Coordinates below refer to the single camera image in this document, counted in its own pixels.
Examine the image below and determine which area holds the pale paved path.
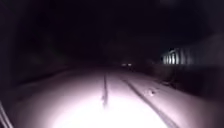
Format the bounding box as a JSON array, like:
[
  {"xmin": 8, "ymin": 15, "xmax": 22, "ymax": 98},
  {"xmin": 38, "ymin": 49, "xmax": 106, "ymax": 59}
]
[{"xmin": 6, "ymin": 65, "xmax": 224, "ymax": 128}]

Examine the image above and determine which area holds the pale slatted fence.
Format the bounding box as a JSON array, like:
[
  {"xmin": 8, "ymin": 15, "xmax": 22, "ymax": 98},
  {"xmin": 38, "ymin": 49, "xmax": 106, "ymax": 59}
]
[{"xmin": 161, "ymin": 39, "xmax": 224, "ymax": 68}]

